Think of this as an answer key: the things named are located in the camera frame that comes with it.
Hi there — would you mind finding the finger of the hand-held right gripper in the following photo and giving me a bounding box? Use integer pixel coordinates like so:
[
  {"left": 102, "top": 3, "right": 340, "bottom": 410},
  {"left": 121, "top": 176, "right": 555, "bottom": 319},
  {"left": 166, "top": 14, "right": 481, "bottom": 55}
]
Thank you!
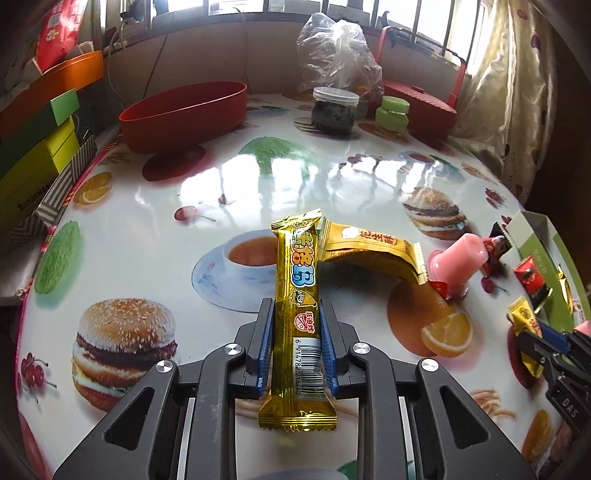
[
  {"left": 516, "top": 333, "right": 566, "bottom": 377},
  {"left": 540, "top": 323, "right": 591, "bottom": 358}
]

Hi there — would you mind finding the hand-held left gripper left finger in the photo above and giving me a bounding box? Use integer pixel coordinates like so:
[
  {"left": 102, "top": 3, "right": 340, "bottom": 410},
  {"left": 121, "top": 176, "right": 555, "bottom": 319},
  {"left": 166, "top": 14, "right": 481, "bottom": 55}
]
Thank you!
[{"left": 53, "top": 298, "right": 276, "bottom": 480}]

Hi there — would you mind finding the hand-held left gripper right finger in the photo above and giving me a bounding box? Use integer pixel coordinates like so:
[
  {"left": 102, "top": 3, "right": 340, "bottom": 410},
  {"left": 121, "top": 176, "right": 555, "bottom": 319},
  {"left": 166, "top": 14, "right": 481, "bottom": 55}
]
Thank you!
[{"left": 320, "top": 298, "right": 539, "bottom": 480}]

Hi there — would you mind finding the gold peanut candy packet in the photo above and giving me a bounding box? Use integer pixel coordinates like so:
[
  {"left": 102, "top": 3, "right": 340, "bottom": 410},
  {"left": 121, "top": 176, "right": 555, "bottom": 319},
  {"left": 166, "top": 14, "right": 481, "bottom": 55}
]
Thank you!
[
  {"left": 507, "top": 298, "right": 546, "bottom": 377},
  {"left": 320, "top": 219, "right": 428, "bottom": 284}
]

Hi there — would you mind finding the long gold snack bar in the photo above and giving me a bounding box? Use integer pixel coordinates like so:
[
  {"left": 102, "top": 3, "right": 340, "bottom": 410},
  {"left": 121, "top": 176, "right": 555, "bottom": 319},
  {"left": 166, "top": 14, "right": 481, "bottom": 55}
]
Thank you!
[
  {"left": 257, "top": 208, "right": 339, "bottom": 432},
  {"left": 556, "top": 265, "right": 576, "bottom": 319}
]

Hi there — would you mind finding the red black snack packet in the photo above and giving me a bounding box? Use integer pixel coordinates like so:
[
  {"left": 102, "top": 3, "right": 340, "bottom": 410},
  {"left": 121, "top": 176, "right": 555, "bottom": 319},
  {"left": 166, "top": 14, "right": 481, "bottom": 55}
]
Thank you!
[{"left": 513, "top": 256, "right": 553, "bottom": 310}]

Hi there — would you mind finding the green cardboard box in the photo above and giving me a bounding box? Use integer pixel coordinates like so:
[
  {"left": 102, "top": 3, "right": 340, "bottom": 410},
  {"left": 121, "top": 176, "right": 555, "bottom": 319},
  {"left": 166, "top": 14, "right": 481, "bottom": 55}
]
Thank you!
[{"left": 505, "top": 210, "right": 591, "bottom": 333}]

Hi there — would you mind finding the clear jar with dark contents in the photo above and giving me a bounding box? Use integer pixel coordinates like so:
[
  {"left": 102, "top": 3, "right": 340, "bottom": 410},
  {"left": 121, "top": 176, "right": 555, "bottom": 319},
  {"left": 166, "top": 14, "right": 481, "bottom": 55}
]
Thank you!
[{"left": 310, "top": 87, "right": 360, "bottom": 137}]

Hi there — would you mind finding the red oval bowl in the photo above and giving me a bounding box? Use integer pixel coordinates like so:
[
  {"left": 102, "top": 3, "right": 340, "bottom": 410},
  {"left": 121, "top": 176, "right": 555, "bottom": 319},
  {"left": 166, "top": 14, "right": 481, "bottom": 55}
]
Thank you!
[{"left": 119, "top": 82, "right": 249, "bottom": 154}]

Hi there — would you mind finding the small green jar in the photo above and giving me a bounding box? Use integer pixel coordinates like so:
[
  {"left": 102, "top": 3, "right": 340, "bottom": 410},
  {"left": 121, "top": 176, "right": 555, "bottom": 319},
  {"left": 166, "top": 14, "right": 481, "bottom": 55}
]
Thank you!
[{"left": 375, "top": 95, "right": 410, "bottom": 132}]

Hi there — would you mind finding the cream patterned curtain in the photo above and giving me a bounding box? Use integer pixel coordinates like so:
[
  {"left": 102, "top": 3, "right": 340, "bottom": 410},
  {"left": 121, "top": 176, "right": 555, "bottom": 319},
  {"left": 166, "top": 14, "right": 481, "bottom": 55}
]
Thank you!
[{"left": 450, "top": 0, "right": 561, "bottom": 204}]

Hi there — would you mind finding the black white striped box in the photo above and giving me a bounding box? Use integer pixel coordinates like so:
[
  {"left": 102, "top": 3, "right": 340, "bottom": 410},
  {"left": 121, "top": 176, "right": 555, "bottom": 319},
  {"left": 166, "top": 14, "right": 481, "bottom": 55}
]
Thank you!
[{"left": 0, "top": 134, "right": 100, "bottom": 252}]

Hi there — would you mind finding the yellow-green box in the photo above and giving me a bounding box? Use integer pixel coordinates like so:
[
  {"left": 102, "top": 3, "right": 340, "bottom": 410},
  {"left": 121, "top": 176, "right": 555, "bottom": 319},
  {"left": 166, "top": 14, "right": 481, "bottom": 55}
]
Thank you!
[{"left": 0, "top": 122, "right": 79, "bottom": 234}]

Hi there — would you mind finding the clear plastic bag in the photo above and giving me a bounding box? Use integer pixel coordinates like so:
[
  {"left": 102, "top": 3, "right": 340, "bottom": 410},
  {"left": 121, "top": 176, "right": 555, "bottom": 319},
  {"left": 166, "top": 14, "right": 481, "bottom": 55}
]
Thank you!
[{"left": 296, "top": 13, "right": 385, "bottom": 121}]

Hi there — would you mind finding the dark green box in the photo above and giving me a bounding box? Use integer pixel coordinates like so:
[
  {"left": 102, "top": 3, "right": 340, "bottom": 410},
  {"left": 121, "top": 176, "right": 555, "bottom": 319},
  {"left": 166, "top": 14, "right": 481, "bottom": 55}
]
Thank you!
[{"left": 0, "top": 88, "right": 79, "bottom": 178}]

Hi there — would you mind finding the barred window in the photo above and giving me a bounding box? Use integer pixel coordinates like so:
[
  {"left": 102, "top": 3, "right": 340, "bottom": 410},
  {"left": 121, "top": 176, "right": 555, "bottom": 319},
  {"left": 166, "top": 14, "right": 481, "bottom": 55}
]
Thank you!
[{"left": 124, "top": 0, "right": 485, "bottom": 56}]

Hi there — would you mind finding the orange box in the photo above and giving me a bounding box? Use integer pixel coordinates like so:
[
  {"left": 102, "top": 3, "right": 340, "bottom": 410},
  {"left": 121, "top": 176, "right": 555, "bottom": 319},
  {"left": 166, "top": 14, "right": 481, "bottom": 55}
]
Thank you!
[{"left": 0, "top": 50, "right": 106, "bottom": 139}]

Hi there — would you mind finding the red snack bag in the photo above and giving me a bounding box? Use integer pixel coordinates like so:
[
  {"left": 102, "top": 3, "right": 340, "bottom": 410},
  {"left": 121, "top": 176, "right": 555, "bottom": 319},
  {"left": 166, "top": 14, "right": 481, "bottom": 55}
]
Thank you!
[{"left": 37, "top": 0, "right": 84, "bottom": 75}]

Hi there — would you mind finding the red basket with handle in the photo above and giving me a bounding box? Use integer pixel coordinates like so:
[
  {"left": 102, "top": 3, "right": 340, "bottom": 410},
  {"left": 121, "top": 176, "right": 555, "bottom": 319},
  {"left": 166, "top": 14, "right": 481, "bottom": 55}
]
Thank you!
[{"left": 369, "top": 25, "right": 467, "bottom": 141}]

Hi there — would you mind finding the white cable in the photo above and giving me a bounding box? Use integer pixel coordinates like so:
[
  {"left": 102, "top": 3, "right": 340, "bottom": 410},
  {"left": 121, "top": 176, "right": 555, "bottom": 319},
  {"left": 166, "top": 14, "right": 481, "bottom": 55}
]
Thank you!
[{"left": 107, "top": 25, "right": 131, "bottom": 104}]

